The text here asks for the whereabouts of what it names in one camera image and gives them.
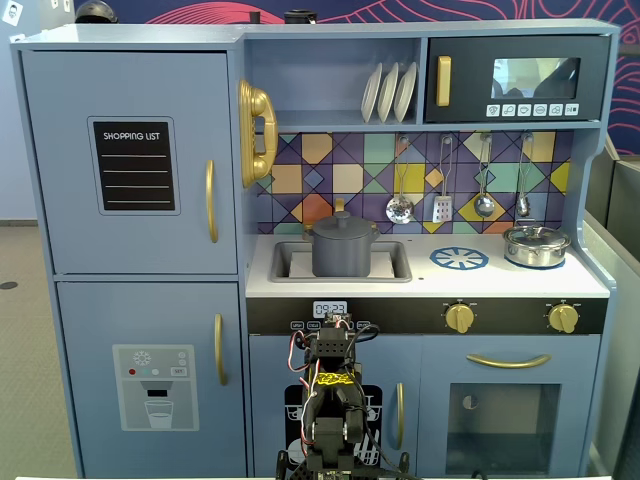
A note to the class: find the blue fridge door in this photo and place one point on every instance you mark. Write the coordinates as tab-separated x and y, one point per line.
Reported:
60	200

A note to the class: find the face photo sticker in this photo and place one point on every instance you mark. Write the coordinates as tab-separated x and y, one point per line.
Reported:
12	13

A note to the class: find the black microwave door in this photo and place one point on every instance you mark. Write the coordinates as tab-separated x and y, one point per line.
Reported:
470	80

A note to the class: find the blue wooden toy kitchen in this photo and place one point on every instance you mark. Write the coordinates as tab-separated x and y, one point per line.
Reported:
500	285

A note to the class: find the digital clock display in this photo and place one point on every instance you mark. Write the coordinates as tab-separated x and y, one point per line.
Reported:
330	309

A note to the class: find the black shopping list board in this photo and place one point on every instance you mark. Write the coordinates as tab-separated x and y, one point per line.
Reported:
134	167

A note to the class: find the black robot wrist mount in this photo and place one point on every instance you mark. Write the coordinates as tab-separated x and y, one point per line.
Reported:
342	227

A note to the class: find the blue dishwasher door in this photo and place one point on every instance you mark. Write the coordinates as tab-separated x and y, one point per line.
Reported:
270	360

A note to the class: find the black round device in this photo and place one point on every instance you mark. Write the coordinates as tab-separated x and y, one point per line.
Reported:
299	16

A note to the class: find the steel ladle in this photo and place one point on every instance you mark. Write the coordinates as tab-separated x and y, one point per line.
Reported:
484	206

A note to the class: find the steel slotted spatula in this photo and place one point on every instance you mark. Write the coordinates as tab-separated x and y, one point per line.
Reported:
442	210

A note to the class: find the blue freezer door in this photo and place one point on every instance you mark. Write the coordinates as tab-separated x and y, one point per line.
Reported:
90	320

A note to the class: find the blue oven door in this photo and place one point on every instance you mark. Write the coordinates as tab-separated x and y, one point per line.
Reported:
435	360

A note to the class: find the gold toy faucet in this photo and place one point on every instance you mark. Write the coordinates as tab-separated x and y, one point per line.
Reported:
339	204

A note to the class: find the round floor outlet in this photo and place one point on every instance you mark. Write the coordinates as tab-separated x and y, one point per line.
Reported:
8	285

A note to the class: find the steel slotted skimmer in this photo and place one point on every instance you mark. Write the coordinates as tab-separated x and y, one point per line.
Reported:
400	211

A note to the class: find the steel pot with lid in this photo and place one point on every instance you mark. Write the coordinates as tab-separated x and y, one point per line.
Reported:
535	247

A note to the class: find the gray toy sink basin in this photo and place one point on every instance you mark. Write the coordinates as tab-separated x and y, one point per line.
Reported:
395	272

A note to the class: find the black dishwasher sticker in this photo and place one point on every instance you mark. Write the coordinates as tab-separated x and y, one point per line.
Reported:
292	400

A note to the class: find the gray desk divider panel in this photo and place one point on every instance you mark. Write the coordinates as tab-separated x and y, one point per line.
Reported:
615	300

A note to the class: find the small wrist camera board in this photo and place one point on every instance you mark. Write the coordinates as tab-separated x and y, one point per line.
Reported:
336	319

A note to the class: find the small black cylinder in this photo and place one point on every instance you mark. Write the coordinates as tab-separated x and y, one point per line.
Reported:
254	16

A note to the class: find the black helmet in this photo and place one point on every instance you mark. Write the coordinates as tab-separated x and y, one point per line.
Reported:
96	11

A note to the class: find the steel spoon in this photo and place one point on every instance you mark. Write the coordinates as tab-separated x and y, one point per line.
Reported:
523	206

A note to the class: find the gray plastic pot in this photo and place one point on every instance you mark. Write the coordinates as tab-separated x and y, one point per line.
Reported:
340	255

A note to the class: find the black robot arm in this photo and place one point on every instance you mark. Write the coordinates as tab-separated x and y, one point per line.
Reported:
330	400

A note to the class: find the white toy plate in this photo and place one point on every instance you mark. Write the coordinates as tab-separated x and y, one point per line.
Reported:
387	92
405	92
371	92

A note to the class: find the gold stove knob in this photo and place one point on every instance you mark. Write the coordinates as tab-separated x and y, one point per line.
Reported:
564	318
460	317

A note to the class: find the gold toy telephone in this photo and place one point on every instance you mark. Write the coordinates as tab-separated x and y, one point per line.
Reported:
257	135

